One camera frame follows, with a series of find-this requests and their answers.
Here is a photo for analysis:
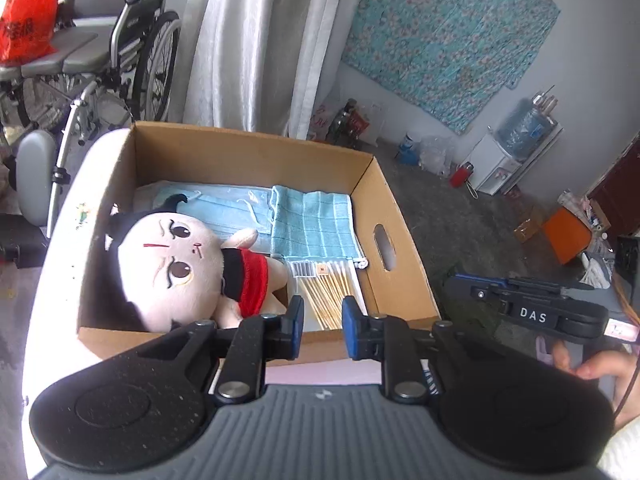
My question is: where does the white curtain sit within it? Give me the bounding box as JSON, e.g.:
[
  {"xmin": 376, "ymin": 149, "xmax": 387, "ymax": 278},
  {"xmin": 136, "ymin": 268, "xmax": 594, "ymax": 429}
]
[{"xmin": 182, "ymin": 0, "xmax": 373, "ymax": 141}]

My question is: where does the clear plastic bag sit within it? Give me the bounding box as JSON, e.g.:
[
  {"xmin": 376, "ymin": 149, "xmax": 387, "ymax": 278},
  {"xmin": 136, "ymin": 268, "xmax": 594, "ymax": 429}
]
[{"xmin": 417, "ymin": 135, "xmax": 457, "ymax": 177}]

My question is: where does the small red bottle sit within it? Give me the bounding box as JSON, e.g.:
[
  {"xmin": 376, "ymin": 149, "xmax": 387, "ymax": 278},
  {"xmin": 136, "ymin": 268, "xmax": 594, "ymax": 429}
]
[{"xmin": 449, "ymin": 161, "xmax": 476, "ymax": 189}]

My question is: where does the grey wheelchair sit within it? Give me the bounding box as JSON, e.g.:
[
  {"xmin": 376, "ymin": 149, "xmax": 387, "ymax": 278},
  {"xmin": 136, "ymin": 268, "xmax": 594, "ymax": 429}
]
[{"xmin": 0, "ymin": 0, "xmax": 183, "ymax": 226}]

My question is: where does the dark red cabinet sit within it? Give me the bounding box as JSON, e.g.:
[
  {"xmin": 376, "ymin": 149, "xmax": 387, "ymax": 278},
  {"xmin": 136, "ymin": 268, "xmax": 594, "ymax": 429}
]
[{"xmin": 587, "ymin": 137, "xmax": 640, "ymax": 238}]

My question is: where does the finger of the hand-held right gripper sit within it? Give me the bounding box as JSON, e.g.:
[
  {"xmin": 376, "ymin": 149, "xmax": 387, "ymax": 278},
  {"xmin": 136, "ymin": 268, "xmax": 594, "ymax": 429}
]
[
  {"xmin": 470, "ymin": 280, "xmax": 569, "ymax": 306},
  {"xmin": 444, "ymin": 271, "xmax": 520, "ymax": 307}
]

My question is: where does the person's right hand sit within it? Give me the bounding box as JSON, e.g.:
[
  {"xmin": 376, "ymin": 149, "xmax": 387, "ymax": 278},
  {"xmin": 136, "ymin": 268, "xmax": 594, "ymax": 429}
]
[{"xmin": 550, "ymin": 342, "xmax": 639, "ymax": 406}]

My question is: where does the light blue towel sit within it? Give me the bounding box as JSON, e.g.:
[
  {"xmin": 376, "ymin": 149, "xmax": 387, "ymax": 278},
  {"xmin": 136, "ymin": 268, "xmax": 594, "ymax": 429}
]
[{"xmin": 270, "ymin": 185, "xmax": 364, "ymax": 262}]

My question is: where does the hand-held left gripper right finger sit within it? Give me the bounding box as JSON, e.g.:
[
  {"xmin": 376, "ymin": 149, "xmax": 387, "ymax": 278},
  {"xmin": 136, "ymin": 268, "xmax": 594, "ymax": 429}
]
[{"xmin": 341, "ymin": 296, "xmax": 501, "ymax": 403}]

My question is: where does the small cardboard piece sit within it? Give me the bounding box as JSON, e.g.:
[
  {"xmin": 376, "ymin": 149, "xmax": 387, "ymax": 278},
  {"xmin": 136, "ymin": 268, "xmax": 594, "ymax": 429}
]
[{"xmin": 514, "ymin": 217, "xmax": 542, "ymax": 244}]

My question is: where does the orange box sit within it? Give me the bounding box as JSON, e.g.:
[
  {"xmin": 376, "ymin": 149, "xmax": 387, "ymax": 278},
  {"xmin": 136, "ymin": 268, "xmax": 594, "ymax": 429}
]
[{"xmin": 542, "ymin": 207, "xmax": 594, "ymax": 266}]

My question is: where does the brown cardboard box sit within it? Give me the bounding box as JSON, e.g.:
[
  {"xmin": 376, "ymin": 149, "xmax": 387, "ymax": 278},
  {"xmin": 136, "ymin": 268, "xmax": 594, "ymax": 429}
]
[{"xmin": 77, "ymin": 121, "xmax": 441, "ymax": 363}]

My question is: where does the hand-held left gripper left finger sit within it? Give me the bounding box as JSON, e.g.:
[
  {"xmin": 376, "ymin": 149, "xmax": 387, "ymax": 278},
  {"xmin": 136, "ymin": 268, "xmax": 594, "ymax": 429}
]
[{"xmin": 139, "ymin": 295, "xmax": 306, "ymax": 406}]

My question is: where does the black wheelchair footplate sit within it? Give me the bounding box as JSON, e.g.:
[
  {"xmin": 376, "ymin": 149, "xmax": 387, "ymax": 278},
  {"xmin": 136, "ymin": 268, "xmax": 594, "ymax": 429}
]
[{"xmin": 0, "ymin": 214, "xmax": 51, "ymax": 267}]

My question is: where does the group of glass bottles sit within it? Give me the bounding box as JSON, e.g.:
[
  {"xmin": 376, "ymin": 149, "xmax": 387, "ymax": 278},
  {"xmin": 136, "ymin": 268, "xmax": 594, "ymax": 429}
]
[{"xmin": 326, "ymin": 99, "xmax": 372, "ymax": 149}]

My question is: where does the teal floral wall cloth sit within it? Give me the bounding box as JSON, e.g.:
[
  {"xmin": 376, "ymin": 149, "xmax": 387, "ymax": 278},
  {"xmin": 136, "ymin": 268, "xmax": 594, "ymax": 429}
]
[{"xmin": 342, "ymin": 0, "xmax": 561, "ymax": 136}]

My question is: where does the plush doll with black hair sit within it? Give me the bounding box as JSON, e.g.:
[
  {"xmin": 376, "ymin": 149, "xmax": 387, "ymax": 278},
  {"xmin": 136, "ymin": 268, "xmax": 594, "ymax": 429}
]
[{"xmin": 105, "ymin": 192, "xmax": 291, "ymax": 333}]

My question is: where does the white water dispenser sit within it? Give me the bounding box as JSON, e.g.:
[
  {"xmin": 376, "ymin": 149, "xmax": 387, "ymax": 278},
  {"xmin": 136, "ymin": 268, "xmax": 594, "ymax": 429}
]
[{"xmin": 472, "ymin": 127, "xmax": 563, "ymax": 197}]

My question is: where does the blue cup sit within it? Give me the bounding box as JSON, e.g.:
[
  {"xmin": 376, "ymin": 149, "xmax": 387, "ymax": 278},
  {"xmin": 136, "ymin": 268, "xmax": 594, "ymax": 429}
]
[{"xmin": 397, "ymin": 132, "xmax": 422, "ymax": 167}]

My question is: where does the pack of cotton swabs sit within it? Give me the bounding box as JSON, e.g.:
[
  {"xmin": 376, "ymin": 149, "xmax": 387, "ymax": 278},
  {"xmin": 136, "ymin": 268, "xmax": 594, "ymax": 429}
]
[{"xmin": 285, "ymin": 257, "xmax": 369, "ymax": 332}]

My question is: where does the large red plastic bag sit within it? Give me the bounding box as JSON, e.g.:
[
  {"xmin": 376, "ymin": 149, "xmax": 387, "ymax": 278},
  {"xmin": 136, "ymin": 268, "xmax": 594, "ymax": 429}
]
[{"xmin": 0, "ymin": 0, "xmax": 67, "ymax": 66}]

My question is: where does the blue water bottle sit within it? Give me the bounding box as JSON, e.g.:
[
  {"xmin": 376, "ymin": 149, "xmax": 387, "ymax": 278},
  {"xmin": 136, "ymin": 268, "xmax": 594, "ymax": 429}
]
[{"xmin": 495, "ymin": 96, "xmax": 557, "ymax": 161}]

